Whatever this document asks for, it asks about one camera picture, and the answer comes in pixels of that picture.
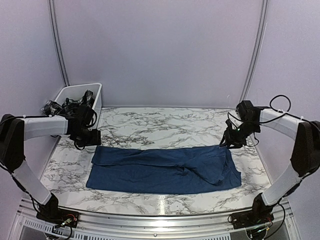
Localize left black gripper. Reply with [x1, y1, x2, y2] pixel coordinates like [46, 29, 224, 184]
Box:
[72, 126, 101, 147]

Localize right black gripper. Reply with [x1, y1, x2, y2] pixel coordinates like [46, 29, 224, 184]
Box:
[219, 120, 260, 149]

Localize blue t-shirt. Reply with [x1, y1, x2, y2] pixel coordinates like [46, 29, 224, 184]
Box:
[86, 145, 242, 195]

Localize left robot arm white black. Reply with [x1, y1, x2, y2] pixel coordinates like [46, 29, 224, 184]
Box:
[0, 105, 101, 223]

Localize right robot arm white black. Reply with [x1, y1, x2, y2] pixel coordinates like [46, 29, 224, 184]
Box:
[220, 100, 320, 224]

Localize white plastic laundry bin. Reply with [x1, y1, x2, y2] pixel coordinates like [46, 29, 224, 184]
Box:
[54, 83, 102, 129]

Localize plaid black white garment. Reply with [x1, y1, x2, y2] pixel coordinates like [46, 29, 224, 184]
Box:
[40, 90, 95, 116]

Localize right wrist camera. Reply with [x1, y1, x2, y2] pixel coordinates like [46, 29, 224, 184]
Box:
[225, 119, 237, 131]

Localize right aluminium corner post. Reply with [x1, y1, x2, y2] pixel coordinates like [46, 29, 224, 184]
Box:
[239, 0, 270, 102]

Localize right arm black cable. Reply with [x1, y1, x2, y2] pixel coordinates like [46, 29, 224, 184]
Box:
[227, 94, 293, 148]

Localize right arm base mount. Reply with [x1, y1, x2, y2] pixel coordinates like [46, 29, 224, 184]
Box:
[227, 209, 274, 230]

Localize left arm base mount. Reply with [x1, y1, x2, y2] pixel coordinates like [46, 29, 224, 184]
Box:
[36, 208, 80, 228]

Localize aluminium front rail frame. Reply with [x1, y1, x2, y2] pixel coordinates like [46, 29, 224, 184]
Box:
[8, 198, 301, 240]

